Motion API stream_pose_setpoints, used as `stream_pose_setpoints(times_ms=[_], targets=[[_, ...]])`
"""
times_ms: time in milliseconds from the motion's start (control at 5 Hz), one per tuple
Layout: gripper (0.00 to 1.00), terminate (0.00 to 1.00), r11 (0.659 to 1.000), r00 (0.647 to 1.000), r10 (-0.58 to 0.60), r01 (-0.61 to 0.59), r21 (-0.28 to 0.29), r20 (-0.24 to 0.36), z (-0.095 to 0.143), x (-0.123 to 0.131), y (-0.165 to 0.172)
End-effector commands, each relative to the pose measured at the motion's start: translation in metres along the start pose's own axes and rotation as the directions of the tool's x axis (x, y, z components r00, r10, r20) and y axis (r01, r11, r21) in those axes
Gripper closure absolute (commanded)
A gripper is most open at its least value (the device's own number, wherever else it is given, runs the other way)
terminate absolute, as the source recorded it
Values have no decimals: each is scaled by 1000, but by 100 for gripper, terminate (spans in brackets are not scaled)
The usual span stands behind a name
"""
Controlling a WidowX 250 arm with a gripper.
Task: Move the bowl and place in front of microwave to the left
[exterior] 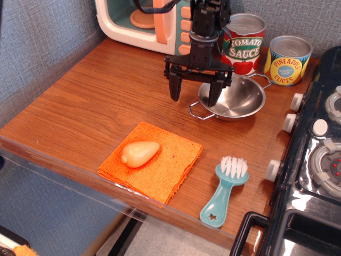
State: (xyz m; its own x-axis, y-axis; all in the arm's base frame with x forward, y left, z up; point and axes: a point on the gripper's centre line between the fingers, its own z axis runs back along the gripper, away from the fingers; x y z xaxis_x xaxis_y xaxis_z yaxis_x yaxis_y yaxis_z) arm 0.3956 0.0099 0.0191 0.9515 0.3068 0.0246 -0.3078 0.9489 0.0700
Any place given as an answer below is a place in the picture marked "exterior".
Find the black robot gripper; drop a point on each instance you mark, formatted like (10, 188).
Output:
(208, 19)

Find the small steel pot with handles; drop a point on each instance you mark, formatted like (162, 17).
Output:
(243, 98)

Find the toy microwave oven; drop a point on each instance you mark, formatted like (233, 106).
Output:
(166, 33)

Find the tomato sauce can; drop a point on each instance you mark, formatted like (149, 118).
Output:
(242, 42)

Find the orange microwave turntable plate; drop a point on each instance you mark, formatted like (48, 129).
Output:
(142, 20)

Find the folded orange cloth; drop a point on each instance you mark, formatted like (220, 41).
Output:
(159, 178)

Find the yellow plastic toy vegetable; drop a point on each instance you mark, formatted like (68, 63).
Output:
(139, 153)

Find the pineapple slices can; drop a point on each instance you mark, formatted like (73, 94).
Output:
(287, 60)

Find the teal dish brush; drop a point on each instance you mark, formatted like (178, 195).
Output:
(231, 172)

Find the white stove knob middle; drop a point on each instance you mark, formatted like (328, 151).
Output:
(289, 122)

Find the white stove knob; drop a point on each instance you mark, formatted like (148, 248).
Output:
(296, 102)
(289, 122)
(272, 170)

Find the white stove knob rear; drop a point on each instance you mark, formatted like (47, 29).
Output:
(296, 102)

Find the white stove knob front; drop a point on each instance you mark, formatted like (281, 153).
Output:
(272, 170)

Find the black toy stove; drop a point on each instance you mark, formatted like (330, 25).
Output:
(305, 203)

